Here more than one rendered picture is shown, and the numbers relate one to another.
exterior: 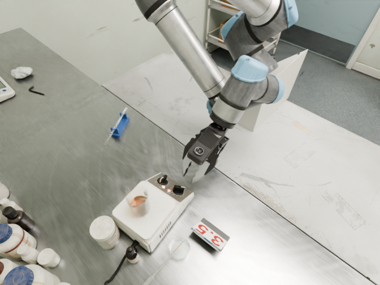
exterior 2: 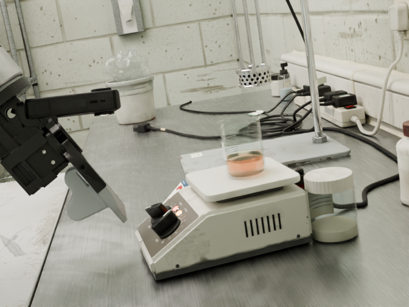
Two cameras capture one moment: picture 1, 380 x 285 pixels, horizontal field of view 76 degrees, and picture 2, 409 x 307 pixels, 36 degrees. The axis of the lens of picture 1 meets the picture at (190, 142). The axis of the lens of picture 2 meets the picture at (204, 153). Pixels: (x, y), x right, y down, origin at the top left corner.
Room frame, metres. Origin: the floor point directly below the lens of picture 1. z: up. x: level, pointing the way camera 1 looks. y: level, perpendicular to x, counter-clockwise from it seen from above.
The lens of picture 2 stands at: (0.85, 0.61, 1.20)
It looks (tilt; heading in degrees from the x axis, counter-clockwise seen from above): 13 degrees down; 224
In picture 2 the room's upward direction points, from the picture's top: 9 degrees counter-clockwise
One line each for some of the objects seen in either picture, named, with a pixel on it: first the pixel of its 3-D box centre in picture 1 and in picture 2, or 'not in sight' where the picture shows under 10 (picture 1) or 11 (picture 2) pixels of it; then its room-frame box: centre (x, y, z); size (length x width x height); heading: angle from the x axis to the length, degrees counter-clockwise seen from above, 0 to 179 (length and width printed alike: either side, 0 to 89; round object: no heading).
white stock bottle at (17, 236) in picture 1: (12, 240); not in sight; (0.19, 0.42, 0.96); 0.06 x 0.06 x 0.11
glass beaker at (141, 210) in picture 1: (138, 202); (244, 145); (0.27, 0.12, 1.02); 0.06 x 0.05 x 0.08; 167
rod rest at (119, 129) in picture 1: (119, 124); not in sight; (0.63, 0.26, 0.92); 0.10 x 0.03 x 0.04; 169
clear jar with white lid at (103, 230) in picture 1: (106, 233); (331, 204); (0.22, 0.21, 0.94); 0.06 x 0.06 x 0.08
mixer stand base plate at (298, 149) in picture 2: not in sight; (259, 155); (-0.07, -0.13, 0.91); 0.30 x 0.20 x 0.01; 139
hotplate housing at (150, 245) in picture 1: (152, 208); (225, 214); (0.30, 0.10, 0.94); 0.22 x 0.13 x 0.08; 146
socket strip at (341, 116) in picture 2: not in sight; (324, 103); (-0.45, -0.21, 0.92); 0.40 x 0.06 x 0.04; 49
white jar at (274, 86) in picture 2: not in sight; (280, 84); (-0.69, -0.51, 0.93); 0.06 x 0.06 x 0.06
